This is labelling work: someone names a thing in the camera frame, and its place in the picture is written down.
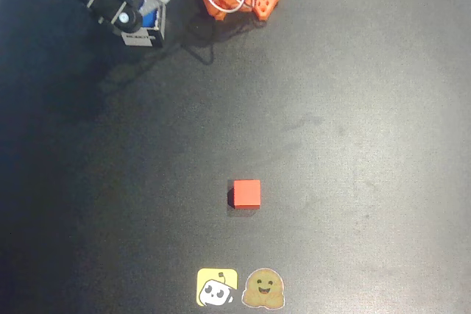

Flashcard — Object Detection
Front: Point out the blue cube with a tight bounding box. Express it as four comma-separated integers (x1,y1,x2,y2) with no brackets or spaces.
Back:
141,10,159,29

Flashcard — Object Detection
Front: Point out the white cardboard box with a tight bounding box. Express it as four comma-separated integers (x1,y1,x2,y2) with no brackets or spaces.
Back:
121,1,166,49

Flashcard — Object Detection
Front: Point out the red cube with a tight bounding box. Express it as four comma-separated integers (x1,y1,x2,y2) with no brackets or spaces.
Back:
227,179,262,210

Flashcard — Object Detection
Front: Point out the black table mat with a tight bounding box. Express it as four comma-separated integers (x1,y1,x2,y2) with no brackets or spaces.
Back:
0,0,471,314

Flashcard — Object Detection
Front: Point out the yellow robot sticker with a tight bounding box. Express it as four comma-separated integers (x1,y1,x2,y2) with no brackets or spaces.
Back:
196,268,239,307

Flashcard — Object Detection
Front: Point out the hugging face emoji sticker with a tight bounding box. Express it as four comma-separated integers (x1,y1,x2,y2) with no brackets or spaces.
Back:
241,268,286,310

